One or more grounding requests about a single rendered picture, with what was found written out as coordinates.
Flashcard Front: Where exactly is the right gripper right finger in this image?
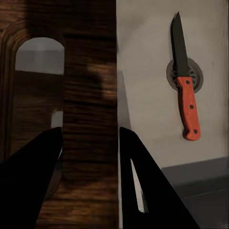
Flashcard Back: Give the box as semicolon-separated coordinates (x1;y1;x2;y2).
119;127;200;229

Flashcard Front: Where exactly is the parer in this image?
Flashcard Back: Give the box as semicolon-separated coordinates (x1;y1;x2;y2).
173;12;201;141

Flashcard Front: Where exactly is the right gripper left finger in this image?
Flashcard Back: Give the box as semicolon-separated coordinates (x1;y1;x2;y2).
0;127;62;229

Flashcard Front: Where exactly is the cutting board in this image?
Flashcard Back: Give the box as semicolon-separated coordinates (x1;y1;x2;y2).
0;0;119;229

